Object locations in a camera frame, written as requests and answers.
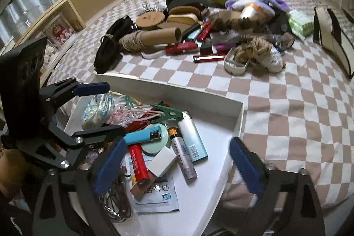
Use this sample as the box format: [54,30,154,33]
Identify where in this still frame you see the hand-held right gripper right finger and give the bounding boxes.
[229,137,325,236]

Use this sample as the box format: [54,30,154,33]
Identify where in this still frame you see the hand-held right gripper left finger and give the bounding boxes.
[32,138,128,236]

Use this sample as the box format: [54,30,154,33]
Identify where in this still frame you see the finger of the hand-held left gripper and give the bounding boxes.
[41,124,127,171]
[39,78,110,113]

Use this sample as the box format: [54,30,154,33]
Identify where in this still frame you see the floral drawstring pouch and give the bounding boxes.
[81,92,115,130]

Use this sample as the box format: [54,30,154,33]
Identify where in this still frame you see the red gold-print lighter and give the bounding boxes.
[130,118,151,126]
[128,144,151,187]

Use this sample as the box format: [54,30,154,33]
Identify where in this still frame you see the cyan lighter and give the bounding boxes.
[122,126,162,146]

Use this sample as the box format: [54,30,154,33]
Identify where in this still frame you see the white cardboard box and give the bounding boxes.
[47,73,244,236]

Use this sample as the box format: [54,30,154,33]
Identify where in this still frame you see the white light-blue lighter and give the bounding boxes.
[177,111,208,163]

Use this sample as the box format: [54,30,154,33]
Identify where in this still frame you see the grey printed lighter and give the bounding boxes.
[167,127,198,180]

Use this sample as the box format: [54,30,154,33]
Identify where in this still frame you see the person's left forearm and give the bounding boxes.
[0,149,29,198]

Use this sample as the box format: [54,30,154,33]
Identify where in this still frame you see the bag of pink beads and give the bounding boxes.
[106,106,133,126]

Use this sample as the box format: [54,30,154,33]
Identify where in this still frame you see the white bear display box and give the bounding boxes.
[41,45,60,65]

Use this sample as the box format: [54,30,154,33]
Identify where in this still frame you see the round green compact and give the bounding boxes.
[141,123,170,156]

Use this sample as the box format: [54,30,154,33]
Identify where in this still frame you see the black fuzzy hat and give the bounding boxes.
[93,17,135,75]

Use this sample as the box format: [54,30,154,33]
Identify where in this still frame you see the small white box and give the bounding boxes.
[146,146,178,178]

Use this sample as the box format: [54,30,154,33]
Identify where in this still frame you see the blue white packet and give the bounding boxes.
[124,154,180,213]

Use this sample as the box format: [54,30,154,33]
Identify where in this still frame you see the pink bear display box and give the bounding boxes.
[43,15,76,50]

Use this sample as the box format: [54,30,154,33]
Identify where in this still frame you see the wooden bedside shelf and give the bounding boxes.
[0,0,144,59]

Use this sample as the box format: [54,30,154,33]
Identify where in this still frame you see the cardboard tube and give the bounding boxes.
[119,27,182,52]

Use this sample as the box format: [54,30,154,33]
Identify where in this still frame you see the round wooden disc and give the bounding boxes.
[135,11,165,30]

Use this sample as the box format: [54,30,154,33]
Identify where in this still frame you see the pile of red lighters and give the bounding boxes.
[165,21,226,63]

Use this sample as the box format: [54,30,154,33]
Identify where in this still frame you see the small white tray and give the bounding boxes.
[223,46,251,76]

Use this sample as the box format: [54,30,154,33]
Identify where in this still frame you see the black feathery tuft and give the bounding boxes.
[141,0,166,14]

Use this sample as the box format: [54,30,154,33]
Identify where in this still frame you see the light wooden brush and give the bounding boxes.
[166,13,198,26]

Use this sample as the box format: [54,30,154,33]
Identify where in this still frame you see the black lighter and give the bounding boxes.
[183,23,201,40]

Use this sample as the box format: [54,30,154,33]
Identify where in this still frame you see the dark wooden brush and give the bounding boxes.
[169,5,200,17]

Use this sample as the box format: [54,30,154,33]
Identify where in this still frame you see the brown tape roll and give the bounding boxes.
[277,33,295,50]

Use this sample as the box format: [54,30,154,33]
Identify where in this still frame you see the leopard fur scrunchie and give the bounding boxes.
[209,12,274,33]

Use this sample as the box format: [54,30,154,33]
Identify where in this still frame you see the black pouch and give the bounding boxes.
[265,11,291,37]

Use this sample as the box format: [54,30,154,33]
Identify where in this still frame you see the beige oval box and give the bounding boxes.
[218,11,241,21]

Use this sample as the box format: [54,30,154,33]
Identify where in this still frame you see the cream black-trim visor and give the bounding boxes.
[313,6,354,77]

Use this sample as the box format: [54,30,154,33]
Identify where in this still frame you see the green tissue packet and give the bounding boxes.
[288,9,314,39]

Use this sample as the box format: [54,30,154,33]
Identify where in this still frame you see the silver orange-cap bottle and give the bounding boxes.
[239,2,262,21]

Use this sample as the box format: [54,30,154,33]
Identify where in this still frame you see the purple plush toy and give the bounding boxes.
[225,0,291,21]

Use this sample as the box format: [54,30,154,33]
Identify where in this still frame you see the brown hair ties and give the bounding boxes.
[100,167,133,223]

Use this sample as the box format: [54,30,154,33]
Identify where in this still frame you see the white cord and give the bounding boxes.
[108,91,166,126]

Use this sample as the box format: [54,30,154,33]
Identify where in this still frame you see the beige rope coil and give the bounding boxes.
[119,31,150,52]

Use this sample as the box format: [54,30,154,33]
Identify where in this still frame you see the knotted rope bundle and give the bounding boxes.
[234,37,273,63]

